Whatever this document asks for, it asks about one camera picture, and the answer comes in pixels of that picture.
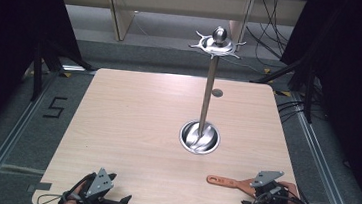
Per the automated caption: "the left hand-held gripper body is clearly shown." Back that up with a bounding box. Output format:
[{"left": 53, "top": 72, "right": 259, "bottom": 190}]
[{"left": 76, "top": 165, "right": 126, "bottom": 204}]

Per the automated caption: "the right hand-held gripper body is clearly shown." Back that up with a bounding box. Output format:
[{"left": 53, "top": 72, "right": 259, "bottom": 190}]
[{"left": 248, "top": 167, "right": 293, "bottom": 204}]

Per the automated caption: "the orange spatula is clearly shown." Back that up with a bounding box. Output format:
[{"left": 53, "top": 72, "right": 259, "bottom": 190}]
[{"left": 204, "top": 173, "right": 259, "bottom": 200}]

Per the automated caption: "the steel utensil rack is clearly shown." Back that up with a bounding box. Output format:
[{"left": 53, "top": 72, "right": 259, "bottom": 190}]
[{"left": 178, "top": 23, "right": 248, "bottom": 159}]

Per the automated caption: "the black metal stand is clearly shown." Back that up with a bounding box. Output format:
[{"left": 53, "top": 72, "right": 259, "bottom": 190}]
[
  {"left": 27, "top": 36, "right": 100, "bottom": 109},
  {"left": 247, "top": 52, "right": 320, "bottom": 125}
]

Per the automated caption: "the black curtain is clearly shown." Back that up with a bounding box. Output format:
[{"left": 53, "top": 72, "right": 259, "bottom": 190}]
[
  {"left": 265, "top": 0, "right": 362, "bottom": 204},
  {"left": 0, "top": 0, "right": 91, "bottom": 168}
]

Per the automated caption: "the beige wooden cabinet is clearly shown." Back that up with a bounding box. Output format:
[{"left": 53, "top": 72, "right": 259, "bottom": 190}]
[{"left": 51, "top": 0, "right": 307, "bottom": 60}]

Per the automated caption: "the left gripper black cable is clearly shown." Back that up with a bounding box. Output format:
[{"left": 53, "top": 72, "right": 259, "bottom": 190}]
[{"left": 36, "top": 168, "right": 96, "bottom": 204}]

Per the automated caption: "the aluminium floor rail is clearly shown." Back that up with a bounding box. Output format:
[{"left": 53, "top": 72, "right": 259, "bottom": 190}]
[
  {"left": 280, "top": 92, "right": 362, "bottom": 204},
  {"left": 0, "top": 64, "right": 64, "bottom": 204}
]

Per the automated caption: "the black floor cable bundle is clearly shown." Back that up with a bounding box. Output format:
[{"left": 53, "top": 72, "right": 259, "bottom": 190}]
[
  {"left": 242, "top": 0, "right": 295, "bottom": 61},
  {"left": 274, "top": 96, "right": 308, "bottom": 126}
]

